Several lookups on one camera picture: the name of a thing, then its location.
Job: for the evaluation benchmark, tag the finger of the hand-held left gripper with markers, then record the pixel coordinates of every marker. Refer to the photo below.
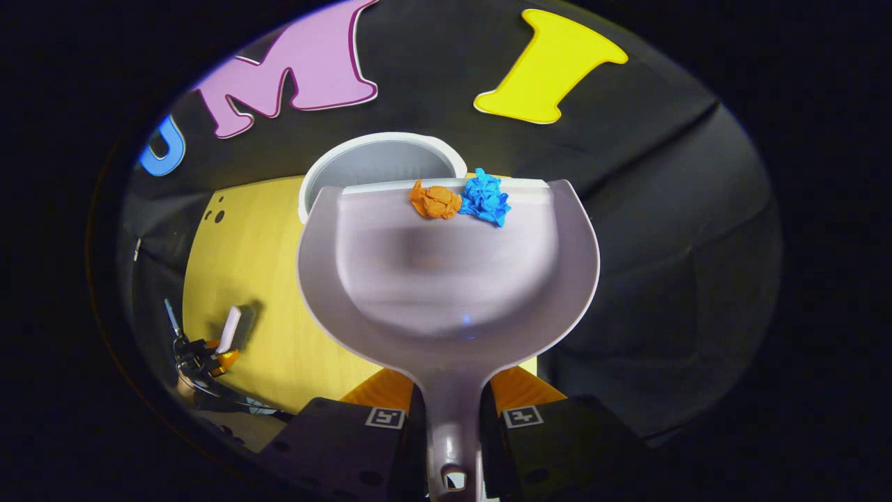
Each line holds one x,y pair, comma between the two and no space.
205,344
224,361

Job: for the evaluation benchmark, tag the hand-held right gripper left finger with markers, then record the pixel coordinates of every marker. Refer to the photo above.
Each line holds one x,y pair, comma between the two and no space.
334,446

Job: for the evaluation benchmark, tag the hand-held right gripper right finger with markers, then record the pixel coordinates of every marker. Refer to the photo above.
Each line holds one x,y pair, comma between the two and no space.
557,446

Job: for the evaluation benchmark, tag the small pink broom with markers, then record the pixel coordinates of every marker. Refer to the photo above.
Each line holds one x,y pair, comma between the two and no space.
229,328

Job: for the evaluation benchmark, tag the pink dustpan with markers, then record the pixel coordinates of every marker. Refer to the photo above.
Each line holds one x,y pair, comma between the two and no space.
446,293

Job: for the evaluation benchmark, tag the white ribbed garbage bin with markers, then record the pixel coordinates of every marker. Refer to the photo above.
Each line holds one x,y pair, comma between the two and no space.
376,164

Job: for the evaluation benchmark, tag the blue paper trash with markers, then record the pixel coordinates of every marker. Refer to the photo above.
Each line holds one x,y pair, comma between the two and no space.
484,199

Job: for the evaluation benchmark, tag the orange paper trash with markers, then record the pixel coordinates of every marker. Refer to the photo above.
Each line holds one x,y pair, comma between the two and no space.
435,201

